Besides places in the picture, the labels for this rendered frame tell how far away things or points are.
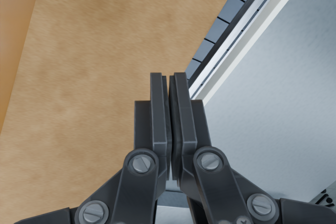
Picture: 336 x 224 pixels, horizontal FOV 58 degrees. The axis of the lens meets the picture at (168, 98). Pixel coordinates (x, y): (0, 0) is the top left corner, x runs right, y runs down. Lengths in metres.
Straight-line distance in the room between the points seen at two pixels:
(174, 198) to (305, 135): 0.40
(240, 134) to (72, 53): 0.64
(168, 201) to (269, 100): 0.37
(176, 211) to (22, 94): 0.71
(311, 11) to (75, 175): 0.52
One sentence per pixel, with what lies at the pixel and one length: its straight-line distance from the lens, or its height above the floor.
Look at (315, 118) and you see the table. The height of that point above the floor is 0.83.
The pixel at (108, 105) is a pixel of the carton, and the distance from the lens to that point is 0.20.
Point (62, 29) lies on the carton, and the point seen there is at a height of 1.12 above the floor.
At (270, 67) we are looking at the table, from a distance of 0.67.
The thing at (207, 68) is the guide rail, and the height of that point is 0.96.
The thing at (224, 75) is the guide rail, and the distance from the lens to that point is 0.50.
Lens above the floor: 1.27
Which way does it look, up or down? 47 degrees down
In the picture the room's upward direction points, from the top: 157 degrees clockwise
